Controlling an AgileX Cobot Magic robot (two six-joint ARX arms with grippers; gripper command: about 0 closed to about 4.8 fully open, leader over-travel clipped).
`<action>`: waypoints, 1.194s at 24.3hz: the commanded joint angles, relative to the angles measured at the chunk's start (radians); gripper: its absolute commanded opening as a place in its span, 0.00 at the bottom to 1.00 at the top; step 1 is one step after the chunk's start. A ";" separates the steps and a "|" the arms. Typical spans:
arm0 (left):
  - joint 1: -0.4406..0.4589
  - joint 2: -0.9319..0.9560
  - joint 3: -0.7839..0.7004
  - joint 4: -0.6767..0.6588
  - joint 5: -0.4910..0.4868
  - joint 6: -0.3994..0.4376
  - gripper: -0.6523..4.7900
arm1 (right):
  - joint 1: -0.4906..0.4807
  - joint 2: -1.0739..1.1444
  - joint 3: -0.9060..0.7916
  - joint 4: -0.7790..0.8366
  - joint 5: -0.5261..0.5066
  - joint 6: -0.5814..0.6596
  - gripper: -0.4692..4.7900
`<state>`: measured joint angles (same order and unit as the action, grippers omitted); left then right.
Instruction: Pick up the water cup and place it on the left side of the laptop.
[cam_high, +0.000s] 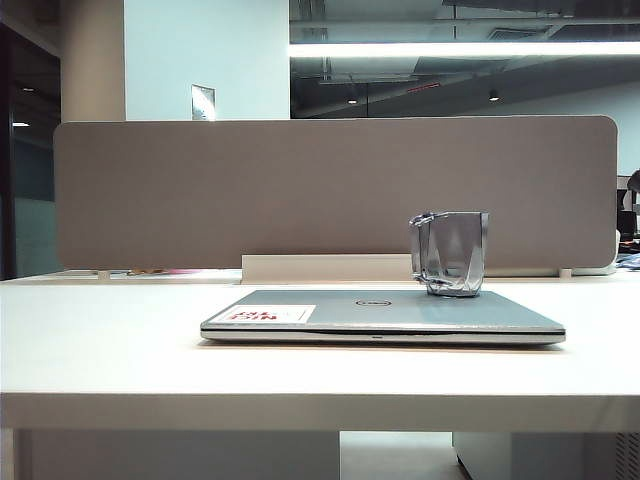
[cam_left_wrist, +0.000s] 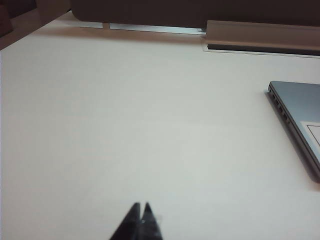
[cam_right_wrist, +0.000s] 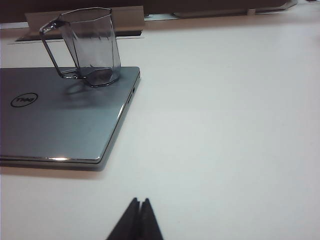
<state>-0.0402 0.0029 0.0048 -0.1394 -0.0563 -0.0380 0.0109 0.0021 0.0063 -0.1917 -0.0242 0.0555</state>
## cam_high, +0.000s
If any clear faceted cup with handle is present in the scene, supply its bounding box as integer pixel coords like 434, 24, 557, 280
407, 210, 491, 300

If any silver Dell laptop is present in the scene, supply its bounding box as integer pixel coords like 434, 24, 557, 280
199, 288, 567, 346

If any brown fabric desk divider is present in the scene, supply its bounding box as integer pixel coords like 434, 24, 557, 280
52, 114, 620, 271

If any white red-lettered sticker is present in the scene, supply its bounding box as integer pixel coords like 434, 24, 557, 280
217, 304, 317, 324

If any long white ceiling light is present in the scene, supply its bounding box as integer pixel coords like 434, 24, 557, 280
288, 40, 640, 59

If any white desk support panel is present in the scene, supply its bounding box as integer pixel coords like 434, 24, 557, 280
14, 430, 341, 480

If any white under-desk cabinet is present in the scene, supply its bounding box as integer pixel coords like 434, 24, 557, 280
452, 430, 640, 480

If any seated dark-haired person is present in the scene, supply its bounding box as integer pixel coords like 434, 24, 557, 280
622, 168, 640, 211

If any small white wall poster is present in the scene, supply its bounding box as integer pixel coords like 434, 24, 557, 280
190, 83, 217, 122

